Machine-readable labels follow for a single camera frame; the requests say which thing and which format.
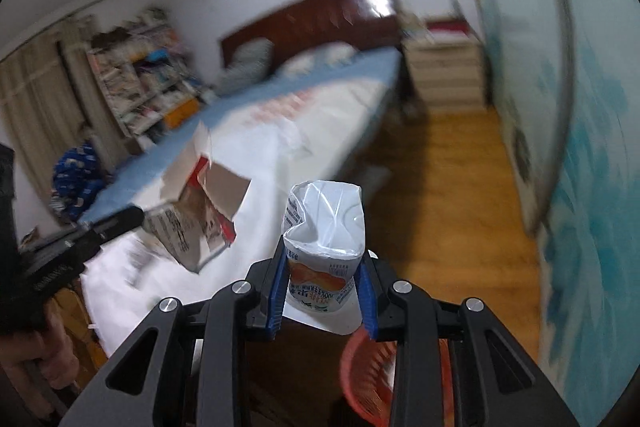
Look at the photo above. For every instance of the white pillow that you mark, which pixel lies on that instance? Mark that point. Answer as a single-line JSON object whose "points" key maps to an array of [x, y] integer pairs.
{"points": [[317, 57]]}

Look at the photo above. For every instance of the beige dresser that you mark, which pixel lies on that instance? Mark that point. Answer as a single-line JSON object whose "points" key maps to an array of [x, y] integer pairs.
{"points": [[445, 72]]}

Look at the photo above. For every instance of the crushed white drink carton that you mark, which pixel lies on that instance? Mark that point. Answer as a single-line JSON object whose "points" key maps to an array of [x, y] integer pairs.
{"points": [[322, 227]]}

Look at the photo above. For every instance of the dark blue printed cloth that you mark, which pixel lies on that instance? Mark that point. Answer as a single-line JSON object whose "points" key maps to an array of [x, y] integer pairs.
{"points": [[80, 177]]}

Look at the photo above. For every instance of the striped pillow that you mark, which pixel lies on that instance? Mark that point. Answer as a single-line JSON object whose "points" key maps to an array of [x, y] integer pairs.
{"points": [[252, 57]]}

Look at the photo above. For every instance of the cluttered bookshelf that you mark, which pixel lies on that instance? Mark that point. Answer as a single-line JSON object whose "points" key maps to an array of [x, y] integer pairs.
{"points": [[137, 67]]}

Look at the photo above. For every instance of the dark wooden headboard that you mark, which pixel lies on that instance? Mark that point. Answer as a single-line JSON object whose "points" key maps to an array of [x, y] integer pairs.
{"points": [[320, 12]]}

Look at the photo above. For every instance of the cream printed blanket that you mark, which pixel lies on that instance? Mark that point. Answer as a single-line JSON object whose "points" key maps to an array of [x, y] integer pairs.
{"points": [[320, 102]]}

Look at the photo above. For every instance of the bed with blue sheet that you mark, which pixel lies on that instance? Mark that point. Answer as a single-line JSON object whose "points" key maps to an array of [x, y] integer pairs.
{"points": [[320, 72]]}

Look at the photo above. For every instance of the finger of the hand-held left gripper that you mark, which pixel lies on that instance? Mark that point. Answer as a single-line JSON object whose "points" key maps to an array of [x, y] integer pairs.
{"points": [[117, 222]]}

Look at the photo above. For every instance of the red plastic basket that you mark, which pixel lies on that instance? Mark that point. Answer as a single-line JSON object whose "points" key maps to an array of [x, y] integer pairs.
{"points": [[367, 377]]}

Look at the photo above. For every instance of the teal floral wardrobe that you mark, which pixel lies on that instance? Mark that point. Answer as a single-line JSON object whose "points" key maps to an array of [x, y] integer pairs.
{"points": [[580, 147]]}

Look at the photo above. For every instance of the person's left hand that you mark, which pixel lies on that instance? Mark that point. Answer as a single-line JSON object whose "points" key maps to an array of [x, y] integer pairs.
{"points": [[57, 352]]}

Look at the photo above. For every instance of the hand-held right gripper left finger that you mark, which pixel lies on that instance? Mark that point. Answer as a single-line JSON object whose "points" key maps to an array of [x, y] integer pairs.
{"points": [[276, 302]]}

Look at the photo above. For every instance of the torn cardboard box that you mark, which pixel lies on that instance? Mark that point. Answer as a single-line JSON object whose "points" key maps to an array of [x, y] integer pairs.
{"points": [[192, 217]]}

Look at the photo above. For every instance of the white cloth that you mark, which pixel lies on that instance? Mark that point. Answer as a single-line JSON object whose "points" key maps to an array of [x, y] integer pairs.
{"points": [[260, 162]]}

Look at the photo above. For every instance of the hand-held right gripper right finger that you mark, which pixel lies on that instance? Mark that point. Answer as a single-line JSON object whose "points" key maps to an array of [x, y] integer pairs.
{"points": [[366, 302]]}

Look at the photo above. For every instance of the beige curtain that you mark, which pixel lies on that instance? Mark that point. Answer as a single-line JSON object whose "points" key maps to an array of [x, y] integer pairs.
{"points": [[30, 97]]}

